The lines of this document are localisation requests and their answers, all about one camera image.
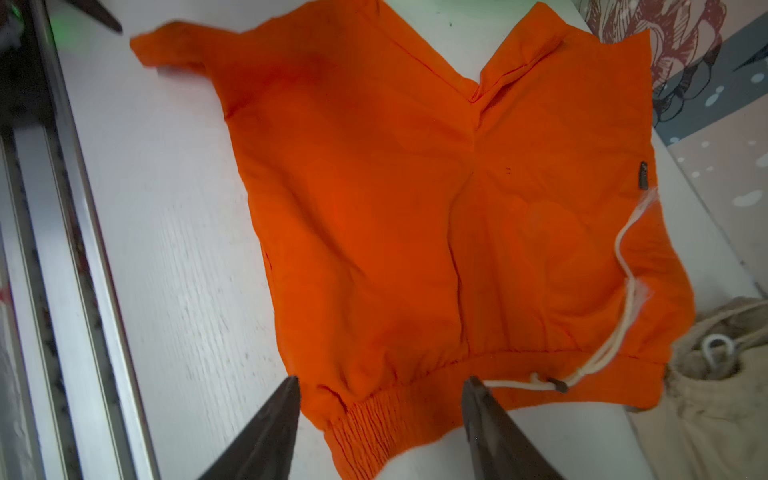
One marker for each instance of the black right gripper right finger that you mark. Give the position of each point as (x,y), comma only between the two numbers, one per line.
(499,449)

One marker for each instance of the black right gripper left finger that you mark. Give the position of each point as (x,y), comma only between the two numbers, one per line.
(265,446)

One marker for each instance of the orange shorts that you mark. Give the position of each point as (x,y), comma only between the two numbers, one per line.
(419,228)

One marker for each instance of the beige shorts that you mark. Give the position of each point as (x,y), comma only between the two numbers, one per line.
(711,420)

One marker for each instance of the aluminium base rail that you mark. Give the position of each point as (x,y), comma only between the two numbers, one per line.
(70,404)

